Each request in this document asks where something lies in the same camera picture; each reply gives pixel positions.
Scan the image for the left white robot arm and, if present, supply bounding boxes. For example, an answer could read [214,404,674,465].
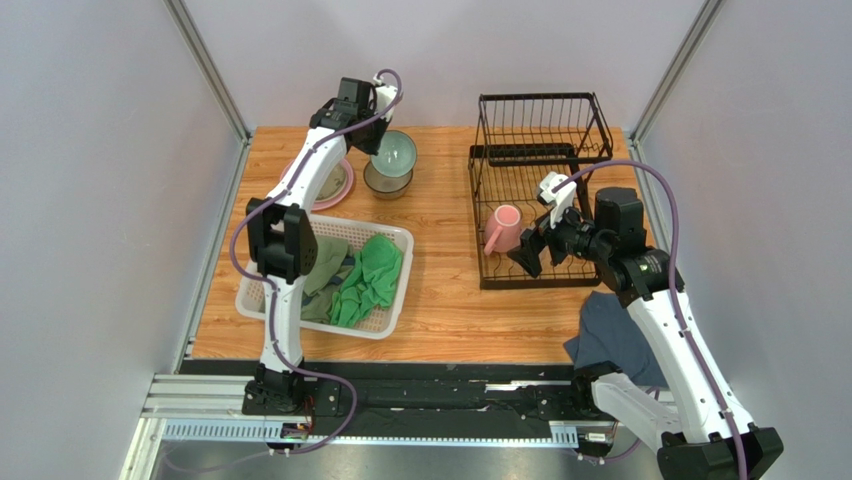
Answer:
[238,69,403,415]

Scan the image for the dark blue cloth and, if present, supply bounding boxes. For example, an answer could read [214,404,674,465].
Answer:
[563,291,668,388]

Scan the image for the light green bowl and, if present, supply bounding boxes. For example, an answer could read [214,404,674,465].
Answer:
[370,130,417,178]

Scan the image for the olive green cloth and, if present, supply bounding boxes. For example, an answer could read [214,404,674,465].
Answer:
[301,236,355,324]

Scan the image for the bright green cloth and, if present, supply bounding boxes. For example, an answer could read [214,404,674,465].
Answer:
[330,234,403,328]

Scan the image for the black wire dish rack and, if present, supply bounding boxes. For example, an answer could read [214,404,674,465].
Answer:
[467,92,613,290]

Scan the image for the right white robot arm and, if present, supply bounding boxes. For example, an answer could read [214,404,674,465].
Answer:
[509,186,784,479]

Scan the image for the pink mug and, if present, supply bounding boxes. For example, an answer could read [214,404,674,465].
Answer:
[483,204,523,256]

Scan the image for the cream patterned plate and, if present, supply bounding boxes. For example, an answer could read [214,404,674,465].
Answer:
[314,159,351,208]

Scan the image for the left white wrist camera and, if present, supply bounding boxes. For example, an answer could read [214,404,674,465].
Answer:
[372,76,403,124]

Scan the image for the brown speckled bowl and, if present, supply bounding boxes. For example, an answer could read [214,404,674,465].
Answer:
[364,163,414,200]

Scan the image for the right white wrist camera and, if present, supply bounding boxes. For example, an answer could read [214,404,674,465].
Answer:
[537,171,577,228]

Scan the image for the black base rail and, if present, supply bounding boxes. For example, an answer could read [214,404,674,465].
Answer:
[178,359,619,443]

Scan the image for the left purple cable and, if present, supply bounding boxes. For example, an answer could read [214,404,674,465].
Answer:
[228,68,404,457]

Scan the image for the white plastic basket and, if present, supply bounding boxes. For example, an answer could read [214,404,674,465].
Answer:
[235,214,414,340]

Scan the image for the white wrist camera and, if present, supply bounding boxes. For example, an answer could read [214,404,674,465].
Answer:
[372,76,403,124]
[537,171,577,228]

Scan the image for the pink plate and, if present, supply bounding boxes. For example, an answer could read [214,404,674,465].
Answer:
[311,161,355,212]

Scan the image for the aluminium frame rail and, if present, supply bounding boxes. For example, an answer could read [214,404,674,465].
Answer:
[119,372,763,480]

